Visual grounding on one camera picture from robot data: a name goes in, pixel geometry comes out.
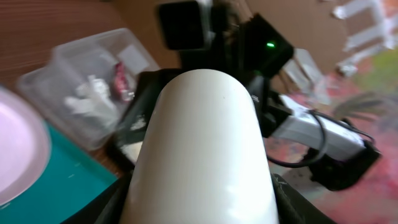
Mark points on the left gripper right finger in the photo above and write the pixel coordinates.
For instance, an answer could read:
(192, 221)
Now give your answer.
(293, 208)

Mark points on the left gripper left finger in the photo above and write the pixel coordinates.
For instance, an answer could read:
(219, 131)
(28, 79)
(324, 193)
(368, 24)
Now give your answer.
(106, 208)

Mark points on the pile of white rice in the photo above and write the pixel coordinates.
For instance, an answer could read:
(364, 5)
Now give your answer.
(133, 138)

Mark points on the large pink plate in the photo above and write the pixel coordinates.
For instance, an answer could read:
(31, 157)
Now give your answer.
(25, 146)

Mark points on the white cup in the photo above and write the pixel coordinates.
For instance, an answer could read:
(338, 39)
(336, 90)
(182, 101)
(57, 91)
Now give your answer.
(203, 158)

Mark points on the white napkin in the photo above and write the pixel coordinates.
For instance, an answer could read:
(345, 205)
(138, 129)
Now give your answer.
(93, 99)

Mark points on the red snack wrapper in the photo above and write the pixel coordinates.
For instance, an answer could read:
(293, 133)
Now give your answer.
(123, 84)

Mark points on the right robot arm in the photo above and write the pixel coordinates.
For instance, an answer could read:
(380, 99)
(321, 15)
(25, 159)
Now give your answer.
(212, 36)

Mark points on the teal serving tray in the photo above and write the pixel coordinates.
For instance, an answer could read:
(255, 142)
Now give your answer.
(70, 181)

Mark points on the black tray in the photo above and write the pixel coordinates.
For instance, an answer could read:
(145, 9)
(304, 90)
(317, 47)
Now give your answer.
(148, 89)

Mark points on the clear plastic bin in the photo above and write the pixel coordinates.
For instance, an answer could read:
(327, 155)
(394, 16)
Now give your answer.
(99, 76)

